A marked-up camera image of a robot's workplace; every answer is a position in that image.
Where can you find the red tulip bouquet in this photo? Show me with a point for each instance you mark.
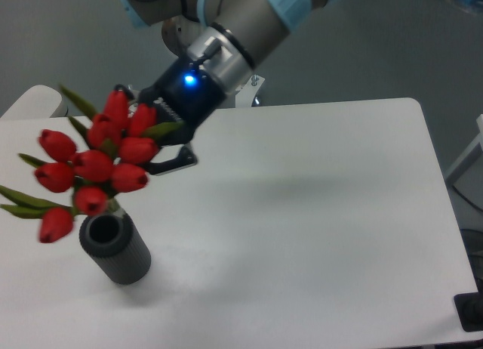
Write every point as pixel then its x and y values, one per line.
pixel 120 143

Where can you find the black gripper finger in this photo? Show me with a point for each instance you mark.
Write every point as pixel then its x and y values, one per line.
pixel 129 94
pixel 185 158

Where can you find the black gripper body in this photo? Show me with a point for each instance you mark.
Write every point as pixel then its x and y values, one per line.
pixel 183 95

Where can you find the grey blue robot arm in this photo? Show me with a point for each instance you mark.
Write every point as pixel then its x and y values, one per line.
pixel 236 37

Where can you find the dark grey ribbed vase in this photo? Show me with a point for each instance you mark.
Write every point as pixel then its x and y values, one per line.
pixel 115 245

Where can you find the black device at table edge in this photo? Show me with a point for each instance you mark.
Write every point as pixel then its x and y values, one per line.
pixel 469 310

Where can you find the white chair back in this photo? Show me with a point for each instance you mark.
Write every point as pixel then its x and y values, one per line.
pixel 38 102

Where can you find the white furniture frame right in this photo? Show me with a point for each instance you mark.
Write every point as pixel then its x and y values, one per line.
pixel 466 159

